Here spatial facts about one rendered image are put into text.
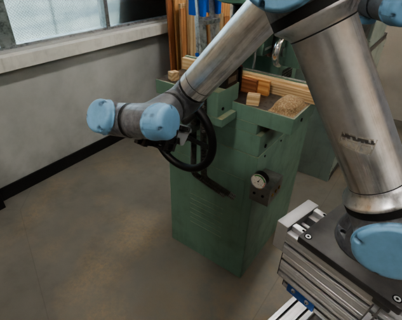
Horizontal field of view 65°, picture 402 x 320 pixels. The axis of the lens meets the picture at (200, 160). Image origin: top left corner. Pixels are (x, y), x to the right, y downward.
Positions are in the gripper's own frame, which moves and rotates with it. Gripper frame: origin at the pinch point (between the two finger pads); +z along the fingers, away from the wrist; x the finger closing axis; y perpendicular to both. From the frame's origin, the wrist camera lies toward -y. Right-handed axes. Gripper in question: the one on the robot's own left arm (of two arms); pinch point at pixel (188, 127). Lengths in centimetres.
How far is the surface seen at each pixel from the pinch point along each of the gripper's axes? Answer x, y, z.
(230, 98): 1.3, -13.5, 17.4
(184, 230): -22, 54, 59
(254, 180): 16.0, 11.1, 26.7
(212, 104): -0.9, -9.5, 10.8
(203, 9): -66, -66, 77
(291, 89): 16.1, -23.7, 31.5
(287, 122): 22.2, -11.2, 20.9
